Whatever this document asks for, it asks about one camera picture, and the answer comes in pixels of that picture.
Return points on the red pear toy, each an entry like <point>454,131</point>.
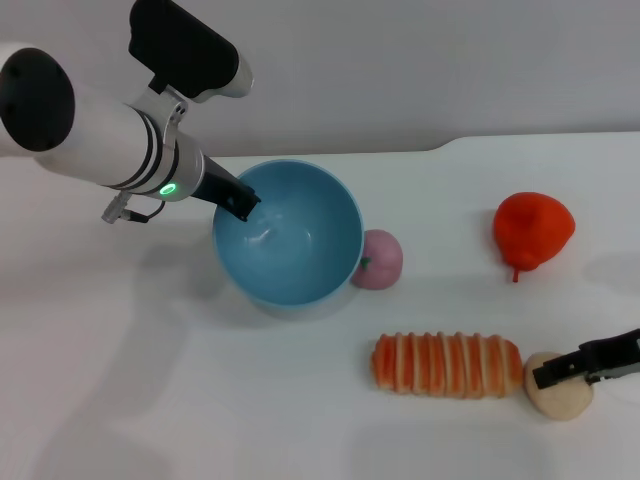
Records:
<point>532,230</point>

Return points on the orange striped bread loaf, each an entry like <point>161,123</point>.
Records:
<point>445,367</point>

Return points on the beige egg yolk pastry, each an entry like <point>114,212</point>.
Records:
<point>560,400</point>

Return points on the pink round fruit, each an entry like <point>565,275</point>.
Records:
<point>382,260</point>

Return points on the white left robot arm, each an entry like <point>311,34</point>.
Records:
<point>95,140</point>

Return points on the blue bowl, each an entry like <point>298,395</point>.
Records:
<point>290,240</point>

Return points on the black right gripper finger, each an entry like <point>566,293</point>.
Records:
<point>585,360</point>

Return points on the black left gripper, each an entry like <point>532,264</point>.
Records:
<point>217,187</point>

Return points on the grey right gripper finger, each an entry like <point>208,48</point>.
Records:
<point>612,376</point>

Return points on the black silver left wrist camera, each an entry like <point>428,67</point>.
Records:
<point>185,50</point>

